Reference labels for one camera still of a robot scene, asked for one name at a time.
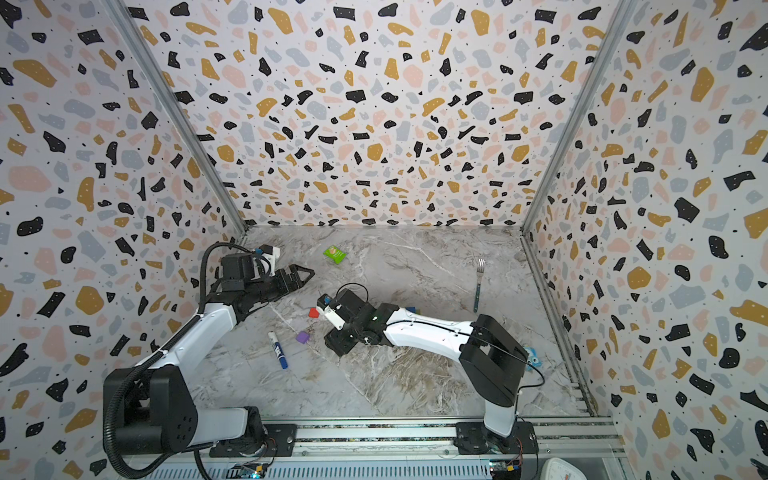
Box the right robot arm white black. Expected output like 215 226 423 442
317 288 528 454

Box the green snack packet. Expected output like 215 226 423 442
324 245 347 265

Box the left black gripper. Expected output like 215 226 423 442
245 265 312 305

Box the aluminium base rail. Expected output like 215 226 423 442
150 417 634 479

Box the blue monster toy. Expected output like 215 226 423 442
526 347 542 368

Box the black corrugated cable hose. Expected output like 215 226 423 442
101 241 259 480

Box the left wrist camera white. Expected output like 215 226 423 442
253 244 281 276

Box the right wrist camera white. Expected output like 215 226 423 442
317 294 346 330

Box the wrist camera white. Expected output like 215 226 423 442
253 244 281 276
317 294 346 330

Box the blue marker pen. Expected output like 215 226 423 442
268 331 289 370

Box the white object bottom right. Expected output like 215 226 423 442
539 458 587 480

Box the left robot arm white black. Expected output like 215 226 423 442
103 246 315 456

